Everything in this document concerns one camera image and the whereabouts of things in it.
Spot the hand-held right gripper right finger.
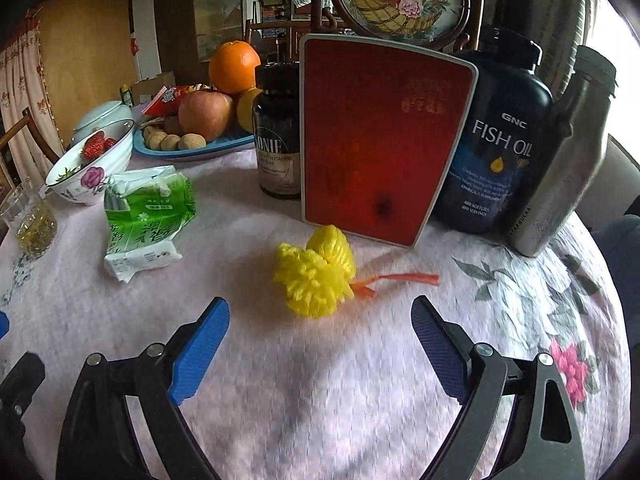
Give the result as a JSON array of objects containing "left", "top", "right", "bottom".
[{"left": 410, "top": 295, "right": 586, "bottom": 480}]

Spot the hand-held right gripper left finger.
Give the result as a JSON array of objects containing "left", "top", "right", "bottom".
[{"left": 56, "top": 296, "right": 232, "bottom": 480}]

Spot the yellow knitted toy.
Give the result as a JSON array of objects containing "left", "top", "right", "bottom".
[{"left": 273, "top": 225, "right": 357, "bottom": 318}]

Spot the glass cup with tea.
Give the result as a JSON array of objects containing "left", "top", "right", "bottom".
[{"left": 0, "top": 177, "right": 58, "bottom": 260}]

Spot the green tissue pack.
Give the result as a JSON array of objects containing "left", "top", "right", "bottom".
[{"left": 103, "top": 165, "right": 197, "bottom": 284}]

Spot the white floral bowl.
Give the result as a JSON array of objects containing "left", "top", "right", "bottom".
[{"left": 45, "top": 119, "right": 136, "bottom": 207}]

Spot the blue fruit plate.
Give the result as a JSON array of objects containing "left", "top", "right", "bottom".
[{"left": 132, "top": 120, "right": 256, "bottom": 162}]

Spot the curved wooden armchair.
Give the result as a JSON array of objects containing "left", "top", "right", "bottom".
[{"left": 0, "top": 107, "right": 66, "bottom": 186}]

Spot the dark blue pill bottle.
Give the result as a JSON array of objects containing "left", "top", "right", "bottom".
[{"left": 432, "top": 37, "right": 555, "bottom": 235}]

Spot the dark supplement bottle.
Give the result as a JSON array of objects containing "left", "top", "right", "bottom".
[{"left": 251, "top": 62, "right": 303, "bottom": 200}]

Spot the red flat box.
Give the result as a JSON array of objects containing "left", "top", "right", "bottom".
[{"left": 300, "top": 33, "right": 479, "bottom": 248}]

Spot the pale green lidded pot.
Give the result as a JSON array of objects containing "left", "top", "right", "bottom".
[{"left": 72, "top": 100, "right": 126, "bottom": 143}]

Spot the steel water bottle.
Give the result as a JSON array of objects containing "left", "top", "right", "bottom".
[{"left": 507, "top": 45, "right": 618, "bottom": 257}]

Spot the red apple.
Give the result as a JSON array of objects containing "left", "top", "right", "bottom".
[{"left": 178, "top": 90, "right": 235, "bottom": 143}]

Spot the yellow apple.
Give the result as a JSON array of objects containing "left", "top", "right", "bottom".
[{"left": 236, "top": 87, "right": 263, "bottom": 133}]

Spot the white red floral curtain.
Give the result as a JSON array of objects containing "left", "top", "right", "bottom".
[{"left": 0, "top": 7, "right": 66, "bottom": 186}]

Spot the red snack packet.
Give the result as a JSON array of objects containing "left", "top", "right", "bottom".
[{"left": 144, "top": 84, "right": 216, "bottom": 118}]

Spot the cardboard box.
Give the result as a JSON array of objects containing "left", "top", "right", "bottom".
[{"left": 131, "top": 71, "right": 177, "bottom": 103}]

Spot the orange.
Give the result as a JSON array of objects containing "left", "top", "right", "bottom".
[{"left": 208, "top": 41, "right": 262, "bottom": 95}]

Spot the wooden door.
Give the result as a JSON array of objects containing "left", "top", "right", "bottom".
[{"left": 37, "top": 0, "right": 138, "bottom": 136}]

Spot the window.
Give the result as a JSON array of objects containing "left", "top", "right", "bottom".
[{"left": 585, "top": 0, "right": 640, "bottom": 161}]

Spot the carved wooden chair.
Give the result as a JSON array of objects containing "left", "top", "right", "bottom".
[{"left": 245, "top": 17, "right": 313, "bottom": 66}]

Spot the tall glass-door wooden cabinet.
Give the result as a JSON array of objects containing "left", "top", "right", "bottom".
[{"left": 152, "top": 0, "right": 246, "bottom": 73}]

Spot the round embroidered table screen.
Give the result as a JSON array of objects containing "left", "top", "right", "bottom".
[{"left": 310, "top": 0, "right": 486, "bottom": 53}]

